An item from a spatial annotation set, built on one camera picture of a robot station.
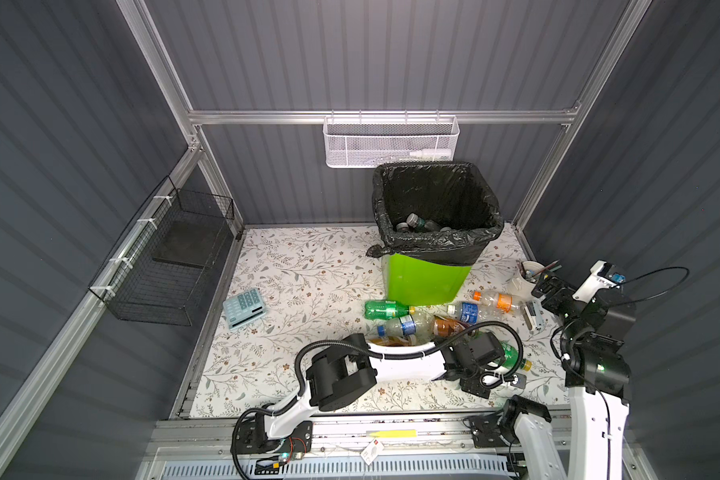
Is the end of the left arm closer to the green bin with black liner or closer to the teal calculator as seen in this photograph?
the green bin with black liner

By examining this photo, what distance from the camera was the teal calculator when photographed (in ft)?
3.05

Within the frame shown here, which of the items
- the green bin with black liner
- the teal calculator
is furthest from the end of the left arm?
the teal calculator
